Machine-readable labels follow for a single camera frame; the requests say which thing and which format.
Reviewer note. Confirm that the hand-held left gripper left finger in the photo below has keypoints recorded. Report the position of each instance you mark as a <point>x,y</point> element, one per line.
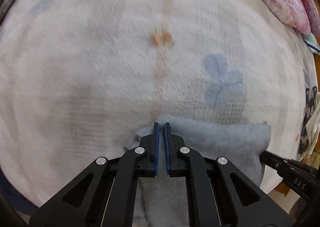
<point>156,152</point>

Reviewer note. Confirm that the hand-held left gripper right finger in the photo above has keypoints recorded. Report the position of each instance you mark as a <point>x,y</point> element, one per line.
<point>167,154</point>

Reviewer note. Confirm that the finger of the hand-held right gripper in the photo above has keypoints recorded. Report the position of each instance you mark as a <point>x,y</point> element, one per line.
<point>273,162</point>

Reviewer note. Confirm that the gray zip hoodie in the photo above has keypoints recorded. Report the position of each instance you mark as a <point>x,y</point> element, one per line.
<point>212,137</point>

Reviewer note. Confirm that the white folded garment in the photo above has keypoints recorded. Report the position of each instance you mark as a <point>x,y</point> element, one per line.
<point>315,122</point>

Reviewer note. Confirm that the white floral bed sheet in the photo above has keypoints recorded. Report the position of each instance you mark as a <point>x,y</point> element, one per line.
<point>100,54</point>

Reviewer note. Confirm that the teal white striped pillow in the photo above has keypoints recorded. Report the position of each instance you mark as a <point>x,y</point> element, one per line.
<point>312,43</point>

